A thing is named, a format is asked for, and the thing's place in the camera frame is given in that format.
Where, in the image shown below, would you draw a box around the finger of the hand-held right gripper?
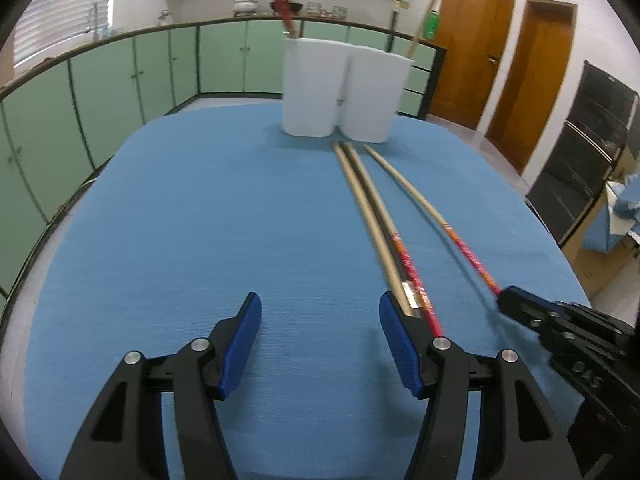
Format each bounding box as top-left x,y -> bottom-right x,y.
504,286 -> 591,319
497,296 -> 552,344

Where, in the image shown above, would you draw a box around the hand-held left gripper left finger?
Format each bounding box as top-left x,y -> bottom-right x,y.
59,291 -> 262,480

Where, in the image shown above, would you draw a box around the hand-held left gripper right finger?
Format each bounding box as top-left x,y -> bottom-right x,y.
378,290 -> 581,480

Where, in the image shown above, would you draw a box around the silver-banded wooden chopstick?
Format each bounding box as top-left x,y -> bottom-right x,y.
332,142 -> 420,318

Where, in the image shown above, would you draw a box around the white twin-compartment utensil holder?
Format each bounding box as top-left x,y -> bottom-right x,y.
281,37 -> 415,143

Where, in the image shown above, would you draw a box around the pale wooden chopstick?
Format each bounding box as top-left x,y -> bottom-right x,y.
406,0 -> 443,59

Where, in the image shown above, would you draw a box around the black chopstick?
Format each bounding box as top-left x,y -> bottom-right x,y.
388,0 -> 401,54

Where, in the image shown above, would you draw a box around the cardboard box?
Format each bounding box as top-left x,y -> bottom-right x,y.
560,145 -> 640,297

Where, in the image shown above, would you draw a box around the blue table mat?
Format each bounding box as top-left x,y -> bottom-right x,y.
22,97 -> 593,480

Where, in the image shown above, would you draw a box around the light blue cloth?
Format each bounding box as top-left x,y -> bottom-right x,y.
606,172 -> 640,237

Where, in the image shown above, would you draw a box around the black glass-front cabinet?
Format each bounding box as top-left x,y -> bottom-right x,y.
525,60 -> 640,252

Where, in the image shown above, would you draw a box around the plain wooden door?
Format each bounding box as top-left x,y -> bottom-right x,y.
486,0 -> 579,176

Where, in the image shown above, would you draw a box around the green base kitchen cabinets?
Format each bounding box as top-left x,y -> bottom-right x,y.
0,17 -> 447,306

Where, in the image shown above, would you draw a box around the dark kitchen countertop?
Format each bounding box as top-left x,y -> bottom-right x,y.
0,16 -> 447,101

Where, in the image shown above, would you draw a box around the group of small bowls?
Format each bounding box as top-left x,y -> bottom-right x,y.
306,2 -> 349,19

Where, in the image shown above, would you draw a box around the white window blind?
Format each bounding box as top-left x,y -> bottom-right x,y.
12,0 -> 121,68

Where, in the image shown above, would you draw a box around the wooden door with handle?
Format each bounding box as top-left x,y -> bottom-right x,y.
427,0 -> 516,131

